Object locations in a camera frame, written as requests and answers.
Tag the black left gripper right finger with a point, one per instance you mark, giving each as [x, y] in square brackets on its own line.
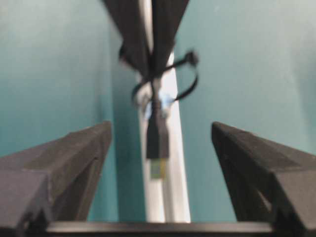
[267, 181]

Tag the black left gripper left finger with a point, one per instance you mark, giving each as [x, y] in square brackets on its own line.
[53, 181]

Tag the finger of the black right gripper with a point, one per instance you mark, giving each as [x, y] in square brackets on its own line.
[167, 16]
[127, 17]

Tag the silver aluminium extrusion frame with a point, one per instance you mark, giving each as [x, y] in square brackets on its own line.
[166, 199]

